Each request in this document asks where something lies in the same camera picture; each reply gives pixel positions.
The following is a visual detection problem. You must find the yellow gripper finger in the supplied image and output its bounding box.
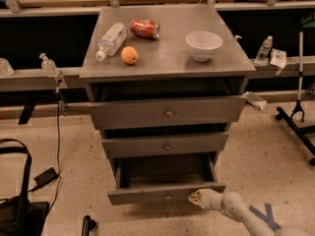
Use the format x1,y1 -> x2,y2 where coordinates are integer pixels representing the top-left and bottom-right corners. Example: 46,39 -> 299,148
188,189 -> 204,207

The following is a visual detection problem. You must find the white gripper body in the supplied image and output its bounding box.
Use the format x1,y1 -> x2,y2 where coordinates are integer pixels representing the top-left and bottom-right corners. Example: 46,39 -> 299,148
200,189 -> 217,210

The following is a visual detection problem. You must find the grey bottom drawer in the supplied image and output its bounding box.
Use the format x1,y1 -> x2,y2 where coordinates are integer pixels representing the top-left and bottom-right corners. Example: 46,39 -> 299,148
108,152 -> 225,206

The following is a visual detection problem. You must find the grey drawer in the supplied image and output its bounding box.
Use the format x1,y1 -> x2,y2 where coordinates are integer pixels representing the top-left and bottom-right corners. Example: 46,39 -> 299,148
102,132 -> 228,158
108,152 -> 225,206
89,96 -> 246,130

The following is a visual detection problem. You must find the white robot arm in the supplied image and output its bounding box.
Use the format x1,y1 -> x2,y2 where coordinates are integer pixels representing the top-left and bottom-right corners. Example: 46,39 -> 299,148
188,189 -> 311,236

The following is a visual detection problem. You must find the grey middle drawer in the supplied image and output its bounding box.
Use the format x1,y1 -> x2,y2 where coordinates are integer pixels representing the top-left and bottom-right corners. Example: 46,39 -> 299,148
102,132 -> 228,158

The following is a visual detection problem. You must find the black object at bottom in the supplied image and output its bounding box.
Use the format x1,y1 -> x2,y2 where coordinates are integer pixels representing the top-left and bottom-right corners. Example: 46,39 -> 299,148
81,215 -> 97,236

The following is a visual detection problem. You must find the grey drawer cabinet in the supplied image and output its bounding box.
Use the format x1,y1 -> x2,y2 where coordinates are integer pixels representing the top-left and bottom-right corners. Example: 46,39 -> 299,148
78,4 -> 256,169

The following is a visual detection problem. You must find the grey top drawer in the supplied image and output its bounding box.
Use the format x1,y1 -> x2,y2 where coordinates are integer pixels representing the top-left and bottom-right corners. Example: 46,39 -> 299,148
89,96 -> 246,130

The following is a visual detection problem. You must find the white box on floor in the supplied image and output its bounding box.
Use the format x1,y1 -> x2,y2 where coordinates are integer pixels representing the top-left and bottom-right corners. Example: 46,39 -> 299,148
244,91 -> 267,110

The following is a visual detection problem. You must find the black stand with pole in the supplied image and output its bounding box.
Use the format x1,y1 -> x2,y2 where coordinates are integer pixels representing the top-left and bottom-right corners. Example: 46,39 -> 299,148
275,13 -> 315,166

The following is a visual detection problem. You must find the black power adapter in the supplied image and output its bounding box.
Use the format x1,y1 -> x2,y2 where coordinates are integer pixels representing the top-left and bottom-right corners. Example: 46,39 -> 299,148
34,167 -> 58,188

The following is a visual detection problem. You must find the white bowl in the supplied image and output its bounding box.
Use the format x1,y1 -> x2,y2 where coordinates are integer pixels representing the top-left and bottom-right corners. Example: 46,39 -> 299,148
186,31 -> 222,62

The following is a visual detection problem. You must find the orange fruit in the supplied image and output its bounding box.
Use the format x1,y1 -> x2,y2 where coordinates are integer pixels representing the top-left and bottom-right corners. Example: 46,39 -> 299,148
121,46 -> 139,65

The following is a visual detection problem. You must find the small water bottle on shelf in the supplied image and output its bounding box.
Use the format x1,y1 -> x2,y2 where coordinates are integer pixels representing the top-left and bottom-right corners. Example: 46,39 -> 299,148
254,35 -> 273,64

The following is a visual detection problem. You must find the white paper packet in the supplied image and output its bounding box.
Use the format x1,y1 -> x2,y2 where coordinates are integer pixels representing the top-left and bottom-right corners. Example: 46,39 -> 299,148
270,48 -> 286,69

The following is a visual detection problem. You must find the red soda can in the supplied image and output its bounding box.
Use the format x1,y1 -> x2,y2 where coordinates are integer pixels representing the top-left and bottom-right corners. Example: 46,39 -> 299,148
130,19 -> 159,39

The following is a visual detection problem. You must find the black bag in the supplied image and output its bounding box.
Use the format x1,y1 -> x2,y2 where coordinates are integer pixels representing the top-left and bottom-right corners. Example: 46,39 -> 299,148
0,139 -> 49,236

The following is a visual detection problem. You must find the clear plastic water bottle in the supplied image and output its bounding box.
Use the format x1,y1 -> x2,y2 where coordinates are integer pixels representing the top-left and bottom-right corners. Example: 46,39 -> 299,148
95,23 -> 127,61

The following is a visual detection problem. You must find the clear pump dispenser bottle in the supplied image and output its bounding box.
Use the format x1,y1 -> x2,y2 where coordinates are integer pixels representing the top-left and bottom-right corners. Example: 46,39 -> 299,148
39,53 -> 59,78

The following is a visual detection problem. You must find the clear glass object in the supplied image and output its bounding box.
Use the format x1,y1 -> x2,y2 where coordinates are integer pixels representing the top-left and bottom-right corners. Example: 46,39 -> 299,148
0,58 -> 14,76

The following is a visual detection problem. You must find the black cable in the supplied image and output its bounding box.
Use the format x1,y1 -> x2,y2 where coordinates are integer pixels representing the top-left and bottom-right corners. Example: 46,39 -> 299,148
28,88 -> 68,214

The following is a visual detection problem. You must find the grey metal shelf rail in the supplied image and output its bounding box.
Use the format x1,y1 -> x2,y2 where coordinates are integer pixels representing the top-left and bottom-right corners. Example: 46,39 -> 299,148
0,67 -> 85,92

